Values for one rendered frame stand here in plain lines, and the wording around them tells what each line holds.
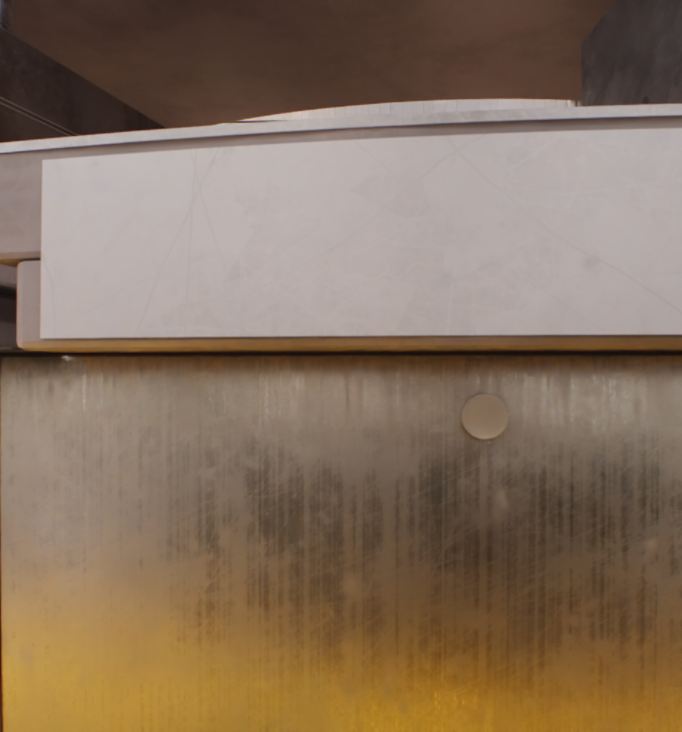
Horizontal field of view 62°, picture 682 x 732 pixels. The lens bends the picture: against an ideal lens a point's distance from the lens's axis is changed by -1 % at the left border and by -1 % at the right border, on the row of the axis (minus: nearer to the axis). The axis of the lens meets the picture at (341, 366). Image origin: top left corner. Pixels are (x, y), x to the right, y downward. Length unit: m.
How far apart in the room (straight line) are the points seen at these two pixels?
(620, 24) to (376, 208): 0.68
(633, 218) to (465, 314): 0.06
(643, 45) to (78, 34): 0.95
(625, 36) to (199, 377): 0.70
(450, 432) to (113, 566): 0.14
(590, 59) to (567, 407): 0.73
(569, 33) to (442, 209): 1.09
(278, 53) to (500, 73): 0.46
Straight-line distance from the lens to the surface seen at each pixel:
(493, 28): 1.22
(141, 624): 0.25
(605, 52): 0.86
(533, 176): 0.19
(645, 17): 0.79
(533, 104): 4.50
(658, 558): 0.23
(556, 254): 0.19
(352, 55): 1.27
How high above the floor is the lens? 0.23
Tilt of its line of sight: level
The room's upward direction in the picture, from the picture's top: straight up
